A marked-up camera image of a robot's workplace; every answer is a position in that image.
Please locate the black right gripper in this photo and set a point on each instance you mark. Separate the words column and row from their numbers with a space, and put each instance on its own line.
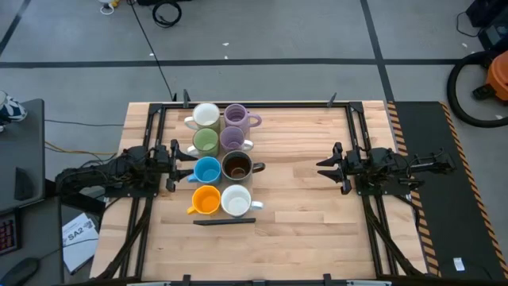
column 351, row 167

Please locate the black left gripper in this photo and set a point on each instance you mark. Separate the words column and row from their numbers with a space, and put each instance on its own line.
column 168, row 163

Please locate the light blue mug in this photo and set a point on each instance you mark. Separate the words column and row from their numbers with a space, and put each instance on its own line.
column 207, row 171

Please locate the pale green ribbed mug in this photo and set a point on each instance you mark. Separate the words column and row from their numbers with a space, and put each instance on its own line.
column 205, row 142

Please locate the yellow faceted mug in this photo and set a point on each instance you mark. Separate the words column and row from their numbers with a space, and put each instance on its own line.
column 205, row 199

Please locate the dark glazed brown mug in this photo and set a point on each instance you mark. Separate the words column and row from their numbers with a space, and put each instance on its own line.
column 237, row 166

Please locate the purple striped white mug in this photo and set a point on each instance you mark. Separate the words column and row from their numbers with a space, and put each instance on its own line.
column 231, row 139

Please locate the lilac ribbed mug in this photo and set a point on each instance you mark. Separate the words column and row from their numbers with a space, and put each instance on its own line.
column 237, row 115

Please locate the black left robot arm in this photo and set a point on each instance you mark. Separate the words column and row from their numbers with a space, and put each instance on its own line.
column 103, row 175

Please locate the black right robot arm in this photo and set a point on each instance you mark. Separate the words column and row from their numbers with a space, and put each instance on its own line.
column 397, row 168

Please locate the black hazard-striped floor mat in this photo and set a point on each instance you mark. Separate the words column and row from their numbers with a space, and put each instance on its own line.
column 436, row 198

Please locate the white printed manual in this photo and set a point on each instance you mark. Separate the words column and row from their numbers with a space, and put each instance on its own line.
column 79, row 242

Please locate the orange vacuum cleaner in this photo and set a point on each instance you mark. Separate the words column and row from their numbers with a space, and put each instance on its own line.
column 451, row 89

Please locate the white label sticker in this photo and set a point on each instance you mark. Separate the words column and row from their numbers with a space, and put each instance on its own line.
column 459, row 264

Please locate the grey desk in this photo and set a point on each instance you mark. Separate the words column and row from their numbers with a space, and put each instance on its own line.
column 21, row 151

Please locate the blue white patterned pot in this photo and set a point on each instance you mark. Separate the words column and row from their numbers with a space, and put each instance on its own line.
column 10, row 109

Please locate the orange shop vacuum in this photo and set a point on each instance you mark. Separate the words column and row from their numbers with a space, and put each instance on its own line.
column 499, row 77

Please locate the black keyboard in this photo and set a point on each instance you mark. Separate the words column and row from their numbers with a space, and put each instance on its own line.
column 7, row 236

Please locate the black computer mouse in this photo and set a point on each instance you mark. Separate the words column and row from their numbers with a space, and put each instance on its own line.
column 20, row 271

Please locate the black equipment case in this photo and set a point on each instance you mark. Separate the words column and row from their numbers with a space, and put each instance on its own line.
column 490, row 20

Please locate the black aluminium table frame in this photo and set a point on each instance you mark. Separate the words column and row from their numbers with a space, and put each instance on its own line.
column 278, row 105

